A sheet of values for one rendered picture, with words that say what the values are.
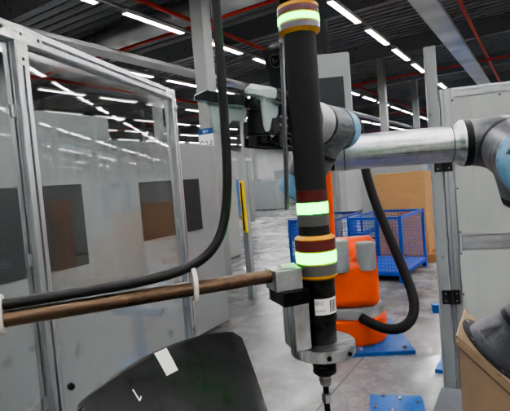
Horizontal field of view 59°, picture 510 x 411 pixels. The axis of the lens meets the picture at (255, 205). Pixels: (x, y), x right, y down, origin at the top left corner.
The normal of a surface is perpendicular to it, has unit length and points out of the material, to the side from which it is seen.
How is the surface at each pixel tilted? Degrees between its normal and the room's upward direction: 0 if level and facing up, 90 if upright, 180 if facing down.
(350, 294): 90
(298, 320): 90
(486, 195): 90
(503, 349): 73
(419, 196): 90
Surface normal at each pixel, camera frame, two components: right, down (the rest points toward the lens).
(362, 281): -0.07, 0.06
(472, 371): -0.49, 0.09
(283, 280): 0.36, 0.02
